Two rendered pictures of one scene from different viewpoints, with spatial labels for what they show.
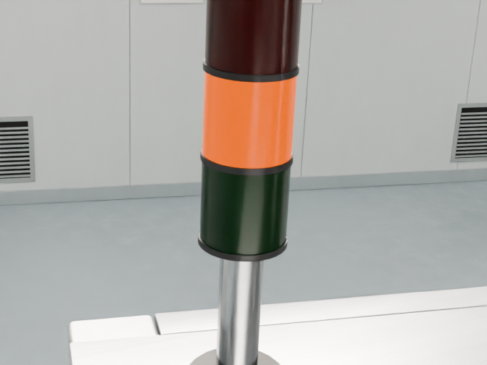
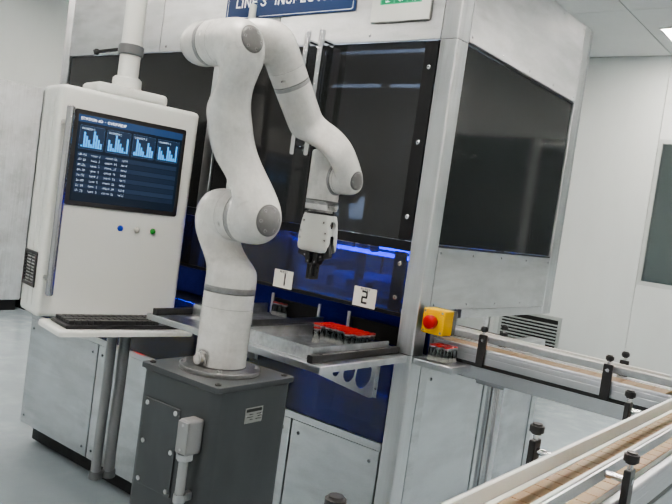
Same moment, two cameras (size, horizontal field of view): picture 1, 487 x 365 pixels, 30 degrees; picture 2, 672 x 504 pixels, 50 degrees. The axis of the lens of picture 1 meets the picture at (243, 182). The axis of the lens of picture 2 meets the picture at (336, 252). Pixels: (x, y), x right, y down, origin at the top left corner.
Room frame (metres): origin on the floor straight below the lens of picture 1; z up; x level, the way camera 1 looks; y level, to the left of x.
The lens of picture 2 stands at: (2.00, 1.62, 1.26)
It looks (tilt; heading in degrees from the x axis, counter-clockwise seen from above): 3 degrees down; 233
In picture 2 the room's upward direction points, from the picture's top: 8 degrees clockwise
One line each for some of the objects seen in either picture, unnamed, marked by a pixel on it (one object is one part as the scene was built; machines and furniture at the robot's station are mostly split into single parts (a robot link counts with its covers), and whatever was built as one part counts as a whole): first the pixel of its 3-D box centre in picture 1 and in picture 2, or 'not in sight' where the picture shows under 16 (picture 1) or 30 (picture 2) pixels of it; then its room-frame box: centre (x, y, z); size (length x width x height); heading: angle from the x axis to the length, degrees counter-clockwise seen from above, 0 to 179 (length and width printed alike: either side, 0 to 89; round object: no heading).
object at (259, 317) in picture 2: not in sight; (259, 315); (0.76, -0.38, 0.90); 0.34 x 0.26 x 0.04; 15
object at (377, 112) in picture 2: not in sight; (367, 138); (0.60, -0.16, 1.50); 0.43 x 0.01 x 0.59; 105
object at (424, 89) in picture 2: not in sight; (412, 177); (0.56, 0.03, 1.40); 0.04 x 0.01 x 0.80; 105
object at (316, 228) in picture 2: not in sight; (317, 230); (0.91, 0.08, 1.21); 0.10 x 0.08 x 0.11; 105
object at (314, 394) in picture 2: not in sight; (174, 331); (0.80, -0.90, 0.73); 1.98 x 0.01 x 0.25; 105
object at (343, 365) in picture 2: not in sight; (282, 336); (0.79, -0.20, 0.87); 0.70 x 0.48 x 0.02; 105
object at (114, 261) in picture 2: not in sight; (111, 202); (1.11, -0.88, 1.19); 0.50 x 0.19 x 0.78; 4
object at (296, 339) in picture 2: not in sight; (317, 340); (0.78, -0.02, 0.90); 0.34 x 0.26 x 0.04; 14
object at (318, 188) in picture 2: not in sight; (326, 175); (0.91, 0.09, 1.35); 0.09 x 0.08 x 0.13; 100
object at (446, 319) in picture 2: not in sight; (438, 321); (0.50, 0.16, 0.99); 0.08 x 0.07 x 0.07; 15
